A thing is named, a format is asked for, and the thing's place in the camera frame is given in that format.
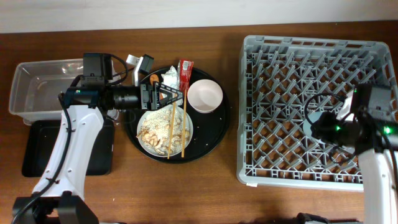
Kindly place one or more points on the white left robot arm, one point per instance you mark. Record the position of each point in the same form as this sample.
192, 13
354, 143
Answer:
58, 197

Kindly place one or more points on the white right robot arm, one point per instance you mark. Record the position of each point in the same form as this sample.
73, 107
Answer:
366, 124

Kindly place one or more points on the light blue cup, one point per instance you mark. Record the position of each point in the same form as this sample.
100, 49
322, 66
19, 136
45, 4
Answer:
306, 124

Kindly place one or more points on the orange carrot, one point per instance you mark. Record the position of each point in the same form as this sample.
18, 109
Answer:
155, 78

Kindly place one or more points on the white napkin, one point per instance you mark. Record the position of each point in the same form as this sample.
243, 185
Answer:
171, 78

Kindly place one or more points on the red snack wrapper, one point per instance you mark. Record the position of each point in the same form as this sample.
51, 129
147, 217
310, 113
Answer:
185, 68

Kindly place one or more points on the grey dishwasher rack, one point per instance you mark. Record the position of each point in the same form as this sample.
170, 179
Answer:
283, 79

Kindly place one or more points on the clear plastic bin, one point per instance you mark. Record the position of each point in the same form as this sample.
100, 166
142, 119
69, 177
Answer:
36, 85

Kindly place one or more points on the grey plate with food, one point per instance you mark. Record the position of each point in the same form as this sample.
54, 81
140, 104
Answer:
153, 131

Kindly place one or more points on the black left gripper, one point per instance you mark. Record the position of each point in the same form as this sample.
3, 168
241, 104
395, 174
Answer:
152, 101

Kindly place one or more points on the round black tray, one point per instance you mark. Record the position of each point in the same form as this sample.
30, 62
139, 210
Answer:
208, 131

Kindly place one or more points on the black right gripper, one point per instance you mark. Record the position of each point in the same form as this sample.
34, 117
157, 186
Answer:
321, 128

